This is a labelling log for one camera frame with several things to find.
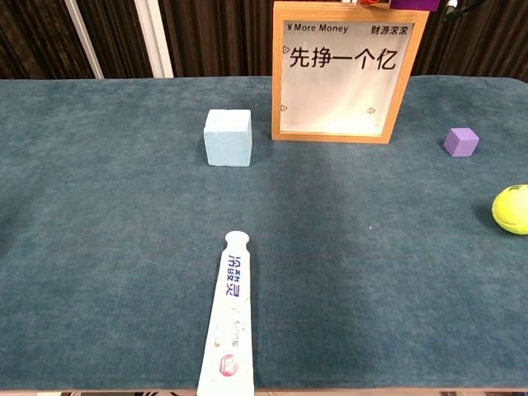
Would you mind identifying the purple toy building brick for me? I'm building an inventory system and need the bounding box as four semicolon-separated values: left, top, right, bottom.
389;0;441;12

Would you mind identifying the wooden framed sign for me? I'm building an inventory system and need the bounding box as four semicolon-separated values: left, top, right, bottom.
271;1;431;145

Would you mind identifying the small purple cube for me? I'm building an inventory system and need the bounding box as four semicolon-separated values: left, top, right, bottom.
443;127;481;159

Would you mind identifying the light blue foam cube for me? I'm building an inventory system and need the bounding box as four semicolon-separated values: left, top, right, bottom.
202;108;253;168

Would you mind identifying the yellow tennis ball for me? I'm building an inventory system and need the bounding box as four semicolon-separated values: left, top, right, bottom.
491;183;528;237

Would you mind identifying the teal table cloth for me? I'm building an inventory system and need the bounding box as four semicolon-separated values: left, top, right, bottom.
0;74;528;393

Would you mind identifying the white toothpaste tube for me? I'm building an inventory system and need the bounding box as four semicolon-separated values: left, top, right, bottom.
196;229;255;396

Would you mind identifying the wide white frame post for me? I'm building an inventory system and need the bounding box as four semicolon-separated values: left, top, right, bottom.
133;0;175;79

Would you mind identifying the thin white frame post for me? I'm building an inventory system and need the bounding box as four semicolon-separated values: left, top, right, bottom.
64;0;105;80

